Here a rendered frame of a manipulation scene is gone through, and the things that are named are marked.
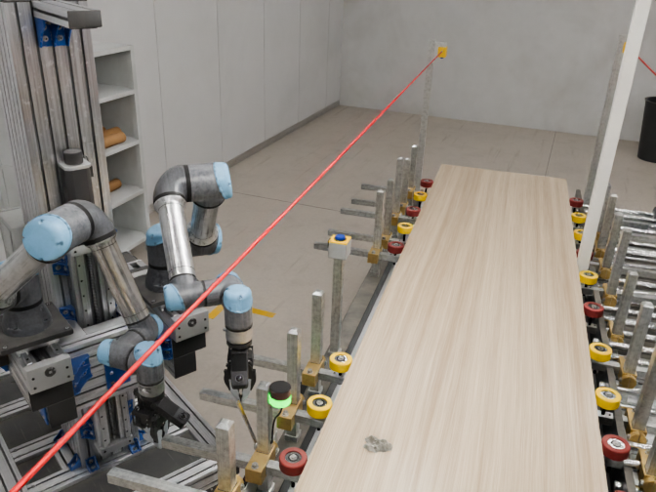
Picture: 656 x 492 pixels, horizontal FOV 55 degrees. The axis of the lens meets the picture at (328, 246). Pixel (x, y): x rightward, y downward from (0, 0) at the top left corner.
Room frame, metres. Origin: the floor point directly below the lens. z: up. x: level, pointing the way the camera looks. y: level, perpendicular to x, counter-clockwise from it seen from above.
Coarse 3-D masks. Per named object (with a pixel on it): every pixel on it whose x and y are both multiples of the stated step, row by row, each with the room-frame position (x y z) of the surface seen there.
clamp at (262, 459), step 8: (272, 448) 1.42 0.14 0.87; (256, 456) 1.39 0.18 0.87; (264, 456) 1.39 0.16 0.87; (272, 456) 1.41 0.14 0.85; (248, 464) 1.36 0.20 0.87; (264, 464) 1.36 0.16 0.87; (248, 472) 1.34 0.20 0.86; (256, 472) 1.33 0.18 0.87; (264, 472) 1.35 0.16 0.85; (248, 480) 1.34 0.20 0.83; (256, 480) 1.33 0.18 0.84
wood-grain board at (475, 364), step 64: (448, 192) 3.57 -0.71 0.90; (512, 192) 3.62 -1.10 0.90; (448, 256) 2.70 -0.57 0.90; (512, 256) 2.73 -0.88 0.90; (576, 256) 2.76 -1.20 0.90; (384, 320) 2.11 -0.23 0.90; (448, 320) 2.12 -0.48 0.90; (512, 320) 2.14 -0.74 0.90; (576, 320) 2.16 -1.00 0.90; (384, 384) 1.71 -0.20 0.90; (448, 384) 1.72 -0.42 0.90; (512, 384) 1.74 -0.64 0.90; (576, 384) 1.75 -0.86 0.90; (320, 448) 1.40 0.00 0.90; (448, 448) 1.42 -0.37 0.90; (512, 448) 1.43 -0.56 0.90; (576, 448) 1.44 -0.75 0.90
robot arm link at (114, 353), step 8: (128, 336) 1.55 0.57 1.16; (136, 336) 1.55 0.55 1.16; (104, 344) 1.50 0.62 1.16; (112, 344) 1.50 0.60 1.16; (120, 344) 1.50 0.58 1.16; (128, 344) 1.51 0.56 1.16; (136, 344) 1.53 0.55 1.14; (104, 352) 1.48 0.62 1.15; (112, 352) 1.48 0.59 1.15; (120, 352) 1.47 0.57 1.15; (128, 352) 1.47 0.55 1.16; (104, 360) 1.47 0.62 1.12; (112, 360) 1.47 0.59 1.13; (120, 360) 1.46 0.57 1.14; (120, 368) 1.46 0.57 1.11
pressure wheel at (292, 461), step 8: (288, 448) 1.39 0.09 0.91; (296, 448) 1.39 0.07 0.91; (280, 456) 1.36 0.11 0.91; (288, 456) 1.36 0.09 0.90; (296, 456) 1.36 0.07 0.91; (304, 456) 1.36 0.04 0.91; (280, 464) 1.33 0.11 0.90; (288, 464) 1.33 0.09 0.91; (296, 464) 1.33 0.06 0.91; (304, 464) 1.33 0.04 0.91; (288, 472) 1.32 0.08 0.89; (296, 472) 1.32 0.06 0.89
